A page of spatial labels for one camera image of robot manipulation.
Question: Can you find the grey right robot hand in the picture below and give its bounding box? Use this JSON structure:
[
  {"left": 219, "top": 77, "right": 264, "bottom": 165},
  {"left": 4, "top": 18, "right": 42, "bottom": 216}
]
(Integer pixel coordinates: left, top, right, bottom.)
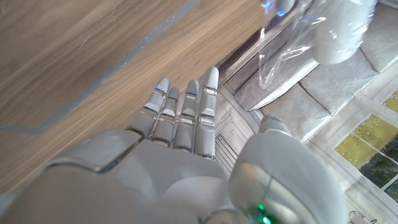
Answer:
[{"left": 0, "top": 66, "right": 349, "bottom": 224}]

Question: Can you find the printed sofa backdrop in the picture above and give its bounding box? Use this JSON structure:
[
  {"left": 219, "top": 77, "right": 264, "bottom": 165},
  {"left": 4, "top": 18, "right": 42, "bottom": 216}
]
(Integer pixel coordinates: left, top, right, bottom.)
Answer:
[{"left": 214, "top": 0, "right": 398, "bottom": 224}]

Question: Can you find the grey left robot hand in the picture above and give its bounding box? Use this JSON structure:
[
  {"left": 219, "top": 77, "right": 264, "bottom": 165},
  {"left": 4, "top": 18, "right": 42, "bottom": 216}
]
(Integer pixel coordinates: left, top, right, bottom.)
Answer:
[{"left": 260, "top": 0, "right": 296, "bottom": 17}]

